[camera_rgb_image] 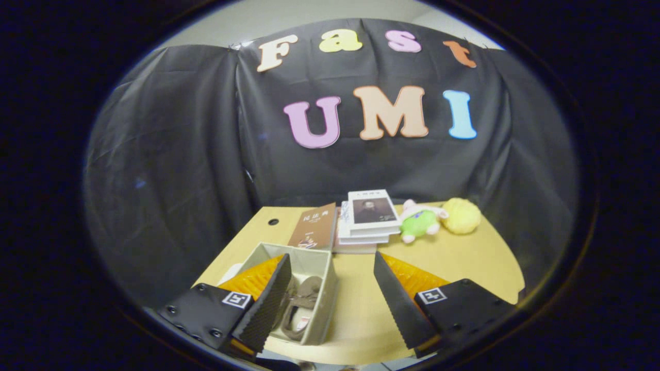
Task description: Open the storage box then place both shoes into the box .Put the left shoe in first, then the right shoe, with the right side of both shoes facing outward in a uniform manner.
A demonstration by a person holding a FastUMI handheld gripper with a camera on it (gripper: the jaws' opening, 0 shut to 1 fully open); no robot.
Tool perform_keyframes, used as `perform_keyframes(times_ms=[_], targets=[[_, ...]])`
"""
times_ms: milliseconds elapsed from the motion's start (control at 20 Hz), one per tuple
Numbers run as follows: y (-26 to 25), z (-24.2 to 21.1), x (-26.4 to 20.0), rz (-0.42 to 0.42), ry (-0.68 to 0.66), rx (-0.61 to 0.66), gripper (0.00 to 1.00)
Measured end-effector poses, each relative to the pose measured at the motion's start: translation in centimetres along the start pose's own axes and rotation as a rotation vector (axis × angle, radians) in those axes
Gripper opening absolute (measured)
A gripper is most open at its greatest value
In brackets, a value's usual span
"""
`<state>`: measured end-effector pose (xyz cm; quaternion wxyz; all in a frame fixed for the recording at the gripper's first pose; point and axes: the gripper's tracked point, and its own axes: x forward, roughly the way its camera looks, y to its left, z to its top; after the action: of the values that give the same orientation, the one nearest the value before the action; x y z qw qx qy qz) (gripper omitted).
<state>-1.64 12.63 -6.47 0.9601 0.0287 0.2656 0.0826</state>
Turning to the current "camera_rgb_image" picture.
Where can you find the beige fabric storage box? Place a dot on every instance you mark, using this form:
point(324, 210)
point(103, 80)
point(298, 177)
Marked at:
point(319, 268)

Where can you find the thin pale book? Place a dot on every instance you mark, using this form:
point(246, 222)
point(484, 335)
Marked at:
point(356, 248)

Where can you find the white book with portrait cover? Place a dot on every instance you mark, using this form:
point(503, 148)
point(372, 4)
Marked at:
point(372, 211)

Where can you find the black backdrop cloth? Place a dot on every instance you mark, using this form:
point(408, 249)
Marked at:
point(170, 170)

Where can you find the brown cover book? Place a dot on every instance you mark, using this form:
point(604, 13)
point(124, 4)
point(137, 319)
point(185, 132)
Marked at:
point(315, 226)

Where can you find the thick white book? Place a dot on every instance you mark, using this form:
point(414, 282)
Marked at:
point(361, 238)

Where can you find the green and pink plush toy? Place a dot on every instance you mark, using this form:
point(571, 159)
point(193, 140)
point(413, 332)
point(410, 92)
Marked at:
point(420, 222)

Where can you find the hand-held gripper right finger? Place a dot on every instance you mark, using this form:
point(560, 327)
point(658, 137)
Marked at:
point(399, 304)

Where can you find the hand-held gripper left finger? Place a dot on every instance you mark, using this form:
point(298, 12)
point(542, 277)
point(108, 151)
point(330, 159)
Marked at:
point(265, 304)

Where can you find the yellow plush ball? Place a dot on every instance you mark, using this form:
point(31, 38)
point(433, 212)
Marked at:
point(461, 216)

